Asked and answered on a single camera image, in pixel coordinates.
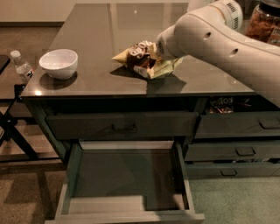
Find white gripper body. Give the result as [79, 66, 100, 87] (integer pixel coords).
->
[156, 25, 186, 60]

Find brown chip bag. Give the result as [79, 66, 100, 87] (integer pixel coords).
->
[113, 40, 183, 80]

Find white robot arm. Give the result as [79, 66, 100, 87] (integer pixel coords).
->
[156, 0, 280, 107]

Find dark snack bag in drawer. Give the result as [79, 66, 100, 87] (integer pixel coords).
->
[209, 96, 234, 114]

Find dark counter cabinet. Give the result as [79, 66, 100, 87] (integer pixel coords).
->
[23, 3, 279, 165]

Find dark middle right drawer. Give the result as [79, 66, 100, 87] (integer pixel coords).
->
[185, 140, 280, 162]

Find dark drawer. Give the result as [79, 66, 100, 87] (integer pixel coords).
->
[185, 140, 280, 162]
[46, 111, 199, 140]
[185, 162, 280, 179]
[195, 95, 280, 139]

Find dark top right drawer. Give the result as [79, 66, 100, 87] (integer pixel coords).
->
[195, 95, 280, 139]

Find dark top left drawer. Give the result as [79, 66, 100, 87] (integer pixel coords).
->
[46, 111, 199, 140]

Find dark bottom right drawer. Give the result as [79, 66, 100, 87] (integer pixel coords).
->
[185, 162, 280, 179]

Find open grey middle drawer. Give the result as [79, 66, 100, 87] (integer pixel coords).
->
[45, 141, 205, 224]

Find clear jar of nuts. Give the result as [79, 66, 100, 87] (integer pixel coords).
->
[246, 0, 280, 46]

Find white ceramic bowl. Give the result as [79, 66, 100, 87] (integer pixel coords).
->
[39, 49, 78, 80]

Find clear plastic water bottle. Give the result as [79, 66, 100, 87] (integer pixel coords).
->
[10, 50, 33, 83]

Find black side table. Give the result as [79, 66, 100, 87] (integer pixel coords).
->
[0, 83, 38, 160]

